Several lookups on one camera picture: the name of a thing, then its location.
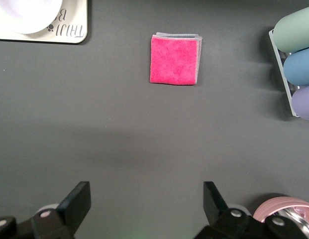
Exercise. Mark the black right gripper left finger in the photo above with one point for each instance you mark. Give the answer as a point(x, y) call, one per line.
point(74, 206)

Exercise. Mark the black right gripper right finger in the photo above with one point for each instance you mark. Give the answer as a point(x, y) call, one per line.
point(216, 206)

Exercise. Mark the white round plate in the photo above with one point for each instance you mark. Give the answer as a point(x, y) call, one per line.
point(27, 15)

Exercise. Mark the pink bowl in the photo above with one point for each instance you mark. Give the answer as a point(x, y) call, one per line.
point(276, 204)

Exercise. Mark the metal scoop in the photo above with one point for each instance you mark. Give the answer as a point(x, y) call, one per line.
point(301, 224)

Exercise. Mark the purple cup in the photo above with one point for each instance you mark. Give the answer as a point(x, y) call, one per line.
point(304, 102)

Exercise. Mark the folded pink cloth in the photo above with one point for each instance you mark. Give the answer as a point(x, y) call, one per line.
point(173, 59)

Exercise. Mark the blue cup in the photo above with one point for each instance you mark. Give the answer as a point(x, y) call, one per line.
point(299, 66)

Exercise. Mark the cream bear print tray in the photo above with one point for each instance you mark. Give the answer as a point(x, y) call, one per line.
point(74, 25)

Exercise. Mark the green cup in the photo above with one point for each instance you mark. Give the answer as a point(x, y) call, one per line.
point(294, 30)

